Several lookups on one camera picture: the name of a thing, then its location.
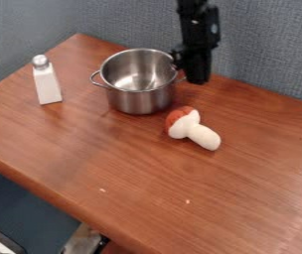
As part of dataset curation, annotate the white salt shaker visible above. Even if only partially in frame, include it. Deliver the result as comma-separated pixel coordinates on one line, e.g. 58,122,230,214
32,55,63,105

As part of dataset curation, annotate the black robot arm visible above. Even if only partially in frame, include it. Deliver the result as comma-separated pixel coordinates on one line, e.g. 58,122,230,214
170,0,221,84

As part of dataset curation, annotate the metal pot with handles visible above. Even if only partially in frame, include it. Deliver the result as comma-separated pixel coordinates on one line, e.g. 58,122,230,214
90,48,185,115

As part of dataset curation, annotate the red and white toy mushroom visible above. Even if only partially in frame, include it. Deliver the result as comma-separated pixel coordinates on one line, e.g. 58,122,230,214
165,106,222,151

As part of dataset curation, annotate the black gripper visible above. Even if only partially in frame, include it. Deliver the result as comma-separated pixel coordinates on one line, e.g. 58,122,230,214
172,4,222,84

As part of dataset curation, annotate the metal table leg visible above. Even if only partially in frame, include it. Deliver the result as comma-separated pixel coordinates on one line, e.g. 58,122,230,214
60,223,110,254

